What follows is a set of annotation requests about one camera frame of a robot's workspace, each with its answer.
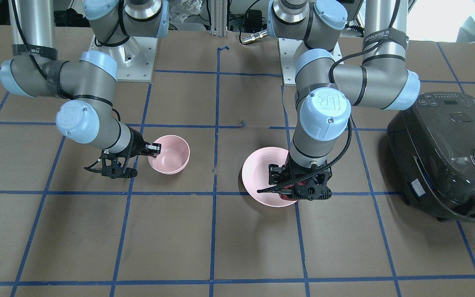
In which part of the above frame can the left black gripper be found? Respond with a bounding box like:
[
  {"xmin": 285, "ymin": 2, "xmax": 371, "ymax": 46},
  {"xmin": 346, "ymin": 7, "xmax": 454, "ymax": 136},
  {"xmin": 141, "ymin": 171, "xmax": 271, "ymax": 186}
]
[{"xmin": 267, "ymin": 156, "xmax": 332, "ymax": 200}]

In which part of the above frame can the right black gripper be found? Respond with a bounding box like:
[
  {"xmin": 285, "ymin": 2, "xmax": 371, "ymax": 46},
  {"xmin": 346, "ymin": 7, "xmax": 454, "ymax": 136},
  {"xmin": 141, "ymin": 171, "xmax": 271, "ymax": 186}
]
[{"xmin": 84, "ymin": 129, "xmax": 162, "ymax": 179}]

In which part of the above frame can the small pink bowl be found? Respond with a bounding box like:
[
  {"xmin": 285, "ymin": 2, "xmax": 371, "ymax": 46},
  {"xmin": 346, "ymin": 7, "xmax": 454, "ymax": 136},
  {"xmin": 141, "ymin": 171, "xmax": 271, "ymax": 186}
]
[{"xmin": 148, "ymin": 135, "xmax": 190, "ymax": 175}]

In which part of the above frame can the red apple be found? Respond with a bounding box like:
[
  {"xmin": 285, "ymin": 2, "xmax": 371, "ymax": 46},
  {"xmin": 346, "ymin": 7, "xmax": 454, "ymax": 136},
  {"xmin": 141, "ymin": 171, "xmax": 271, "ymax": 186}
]
[{"xmin": 278, "ymin": 181, "xmax": 306, "ymax": 201}]

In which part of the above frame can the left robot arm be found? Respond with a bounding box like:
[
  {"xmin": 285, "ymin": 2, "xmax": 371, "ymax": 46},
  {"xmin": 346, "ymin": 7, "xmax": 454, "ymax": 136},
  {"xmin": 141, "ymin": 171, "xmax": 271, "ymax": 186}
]
[{"xmin": 257, "ymin": 0, "xmax": 420, "ymax": 200}]

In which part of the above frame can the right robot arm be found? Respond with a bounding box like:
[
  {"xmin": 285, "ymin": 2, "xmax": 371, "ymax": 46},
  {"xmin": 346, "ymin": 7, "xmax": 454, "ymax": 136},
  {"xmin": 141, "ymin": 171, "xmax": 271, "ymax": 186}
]
[{"xmin": 0, "ymin": 0, "xmax": 169, "ymax": 179}]

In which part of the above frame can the pink plate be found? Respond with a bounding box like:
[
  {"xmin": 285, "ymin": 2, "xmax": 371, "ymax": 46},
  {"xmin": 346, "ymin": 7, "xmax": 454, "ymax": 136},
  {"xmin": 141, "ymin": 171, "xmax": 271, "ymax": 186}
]
[{"xmin": 241, "ymin": 146, "xmax": 296, "ymax": 207}]

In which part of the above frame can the silver metal connector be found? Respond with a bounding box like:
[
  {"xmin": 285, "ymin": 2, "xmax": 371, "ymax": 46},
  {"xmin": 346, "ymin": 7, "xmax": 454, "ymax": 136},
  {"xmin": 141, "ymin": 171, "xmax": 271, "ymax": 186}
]
[{"xmin": 239, "ymin": 29, "xmax": 269, "ymax": 45}]

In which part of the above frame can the black power adapter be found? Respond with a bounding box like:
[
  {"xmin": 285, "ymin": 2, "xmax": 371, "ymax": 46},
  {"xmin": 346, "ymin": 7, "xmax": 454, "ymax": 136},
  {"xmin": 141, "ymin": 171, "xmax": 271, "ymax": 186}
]
[{"xmin": 242, "ymin": 9, "xmax": 263, "ymax": 33}]

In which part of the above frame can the dark grey rice cooker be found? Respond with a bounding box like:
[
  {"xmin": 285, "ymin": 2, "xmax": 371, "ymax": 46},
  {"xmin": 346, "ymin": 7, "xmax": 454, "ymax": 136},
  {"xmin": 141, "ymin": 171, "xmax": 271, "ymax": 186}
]
[{"xmin": 387, "ymin": 92, "xmax": 475, "ymax": 223}]

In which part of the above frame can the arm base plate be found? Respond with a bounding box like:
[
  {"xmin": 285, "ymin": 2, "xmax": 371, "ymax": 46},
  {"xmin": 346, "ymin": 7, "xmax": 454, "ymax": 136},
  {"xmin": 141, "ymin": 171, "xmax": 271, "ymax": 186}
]
[
  {"xmin": 278, "ymin": 39, "xmax": 308, "ymax": 87},
  {"xmin": 89, "ymin": 36, "xmax": 160, "ymax": 83}
]

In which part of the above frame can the aluminium frame post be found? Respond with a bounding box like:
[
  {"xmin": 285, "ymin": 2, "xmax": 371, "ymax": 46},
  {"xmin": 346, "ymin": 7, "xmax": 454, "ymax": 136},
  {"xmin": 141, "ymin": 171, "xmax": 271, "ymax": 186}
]
[{"xmin": 207, "ymin": 0, "xmax": 228, "ymax": 38}]

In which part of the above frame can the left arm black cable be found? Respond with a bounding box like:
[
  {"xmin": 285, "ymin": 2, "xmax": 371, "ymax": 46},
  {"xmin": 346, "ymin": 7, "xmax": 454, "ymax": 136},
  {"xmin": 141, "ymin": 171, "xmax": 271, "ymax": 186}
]
[{"xmin": 256, "ymin": 0, "xmax": 403, "ymax": 194}]

